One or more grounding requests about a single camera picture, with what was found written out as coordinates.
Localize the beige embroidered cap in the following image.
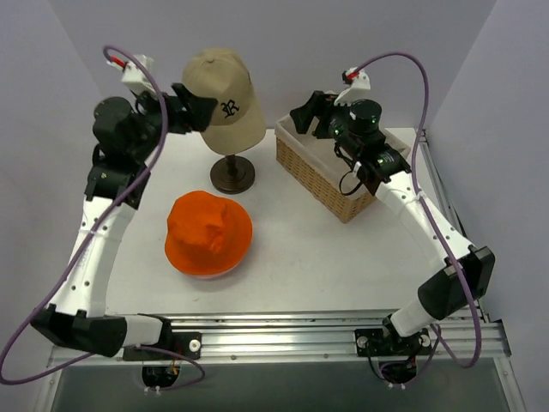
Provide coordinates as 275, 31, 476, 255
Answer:
182, 47, 267, 155

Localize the orange bucket hat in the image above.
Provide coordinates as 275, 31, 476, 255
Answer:
164, 191, 253, 277

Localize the pink bucket hat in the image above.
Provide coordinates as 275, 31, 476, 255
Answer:
189, 268, 235, 281

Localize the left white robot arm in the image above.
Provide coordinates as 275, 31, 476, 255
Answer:
30, 83, 218, 360

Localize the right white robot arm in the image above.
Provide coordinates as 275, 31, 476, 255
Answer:
290, 91, 495, 354

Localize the wicker basket with liner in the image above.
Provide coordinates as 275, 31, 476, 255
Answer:
274, 112, 412, 225

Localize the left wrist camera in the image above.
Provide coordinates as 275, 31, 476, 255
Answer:
121, 54, 155, 95

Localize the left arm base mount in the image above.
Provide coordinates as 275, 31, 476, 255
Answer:
122, 331, 206, 392

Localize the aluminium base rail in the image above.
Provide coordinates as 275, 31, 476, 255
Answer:
46, 306, 511, 366

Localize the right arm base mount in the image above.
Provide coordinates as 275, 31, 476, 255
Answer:
353, 328, 432, 390

